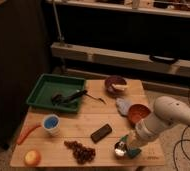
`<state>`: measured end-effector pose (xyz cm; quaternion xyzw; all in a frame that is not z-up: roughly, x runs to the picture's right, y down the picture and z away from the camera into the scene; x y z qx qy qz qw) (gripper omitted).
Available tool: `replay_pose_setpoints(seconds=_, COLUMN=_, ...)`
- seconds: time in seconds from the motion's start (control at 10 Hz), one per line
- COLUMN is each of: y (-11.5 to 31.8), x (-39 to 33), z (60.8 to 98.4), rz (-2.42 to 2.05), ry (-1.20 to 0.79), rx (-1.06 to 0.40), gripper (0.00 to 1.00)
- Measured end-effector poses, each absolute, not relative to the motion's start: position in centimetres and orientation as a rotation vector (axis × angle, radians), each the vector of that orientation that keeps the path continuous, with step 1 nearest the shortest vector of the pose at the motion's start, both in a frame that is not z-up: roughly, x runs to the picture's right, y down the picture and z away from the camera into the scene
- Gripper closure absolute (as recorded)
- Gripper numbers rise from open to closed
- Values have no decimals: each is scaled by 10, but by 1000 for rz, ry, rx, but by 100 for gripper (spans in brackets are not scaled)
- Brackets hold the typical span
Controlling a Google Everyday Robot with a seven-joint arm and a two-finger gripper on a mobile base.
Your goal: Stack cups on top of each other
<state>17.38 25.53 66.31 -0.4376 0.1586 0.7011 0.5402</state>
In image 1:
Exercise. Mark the black handled brush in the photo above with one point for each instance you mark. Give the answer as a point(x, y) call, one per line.
point(59, 98)

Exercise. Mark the white plastic cup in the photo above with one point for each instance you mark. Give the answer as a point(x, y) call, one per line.
point(53, 131)

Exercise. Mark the metal pole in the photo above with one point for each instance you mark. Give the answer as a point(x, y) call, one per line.
point(60, 36)

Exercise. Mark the bunch of dark grapes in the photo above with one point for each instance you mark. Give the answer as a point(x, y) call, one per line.
point(81, 153)

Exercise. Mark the purple bowl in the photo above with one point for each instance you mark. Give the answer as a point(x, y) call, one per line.
point(115, 84)

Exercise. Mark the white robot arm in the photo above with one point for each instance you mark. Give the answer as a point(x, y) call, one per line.
point(167, 112)

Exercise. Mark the orange carrot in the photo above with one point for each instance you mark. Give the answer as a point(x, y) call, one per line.
point(24, 134)

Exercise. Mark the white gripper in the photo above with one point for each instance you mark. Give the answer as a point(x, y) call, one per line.
point(133, 140)

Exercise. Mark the yellow red apple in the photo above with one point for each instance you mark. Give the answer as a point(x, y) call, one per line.
point(32, 158)

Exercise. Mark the green plastic tray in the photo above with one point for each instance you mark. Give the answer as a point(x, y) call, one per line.
point(49, 85)

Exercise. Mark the orange red bowl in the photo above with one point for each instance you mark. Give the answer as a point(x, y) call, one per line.
point(137, 112)

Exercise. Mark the wooden shelf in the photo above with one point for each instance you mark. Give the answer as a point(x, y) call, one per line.
point(139, 6)

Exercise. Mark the dark brown rectangular block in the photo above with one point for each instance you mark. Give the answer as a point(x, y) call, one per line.
point(101, 133)

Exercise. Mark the blue plastic cup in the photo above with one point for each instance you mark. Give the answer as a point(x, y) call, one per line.
point(50, 122)

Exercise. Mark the green sponge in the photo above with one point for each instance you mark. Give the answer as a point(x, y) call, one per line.
point(131, 153)

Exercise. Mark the grey crumpled cloth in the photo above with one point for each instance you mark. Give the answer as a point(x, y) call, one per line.
point(123, 106)

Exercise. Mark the small metal cup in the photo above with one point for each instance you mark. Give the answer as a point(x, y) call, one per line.
point(120, 149)

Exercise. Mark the wooden beam rail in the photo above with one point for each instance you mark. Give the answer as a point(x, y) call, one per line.
point(110, 61)

